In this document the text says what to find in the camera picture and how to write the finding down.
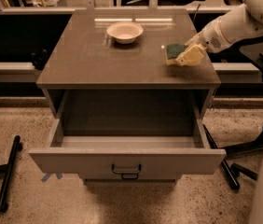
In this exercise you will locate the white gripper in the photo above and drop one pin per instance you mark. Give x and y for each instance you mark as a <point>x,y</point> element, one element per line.
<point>211,38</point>

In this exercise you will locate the green yellow sponge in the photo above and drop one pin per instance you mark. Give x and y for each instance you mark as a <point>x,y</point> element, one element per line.
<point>172,51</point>

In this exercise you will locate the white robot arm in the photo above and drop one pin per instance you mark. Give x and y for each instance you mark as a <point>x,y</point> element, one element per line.
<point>244,21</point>

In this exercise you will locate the grey drawer cabinet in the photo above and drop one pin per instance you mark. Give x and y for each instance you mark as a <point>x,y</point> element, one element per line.
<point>87,58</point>

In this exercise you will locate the open grey top drawer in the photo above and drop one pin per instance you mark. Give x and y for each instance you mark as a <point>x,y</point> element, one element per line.
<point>160,129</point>

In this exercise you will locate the white paper bowl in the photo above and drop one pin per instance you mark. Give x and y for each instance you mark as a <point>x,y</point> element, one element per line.
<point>125,32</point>

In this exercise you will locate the black stand legs right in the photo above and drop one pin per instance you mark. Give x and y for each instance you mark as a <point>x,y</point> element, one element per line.
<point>230,124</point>

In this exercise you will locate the blue tape mark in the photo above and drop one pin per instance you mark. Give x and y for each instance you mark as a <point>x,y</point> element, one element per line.
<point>47,176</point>

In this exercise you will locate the black stand leg left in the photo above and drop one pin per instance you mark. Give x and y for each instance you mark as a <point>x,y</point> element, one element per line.
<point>6,171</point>

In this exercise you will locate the black drawer handle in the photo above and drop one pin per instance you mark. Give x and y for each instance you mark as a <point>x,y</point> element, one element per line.
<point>127,173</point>

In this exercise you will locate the black clamp on rail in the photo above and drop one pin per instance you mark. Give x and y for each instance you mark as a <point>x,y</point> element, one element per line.
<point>39,60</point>

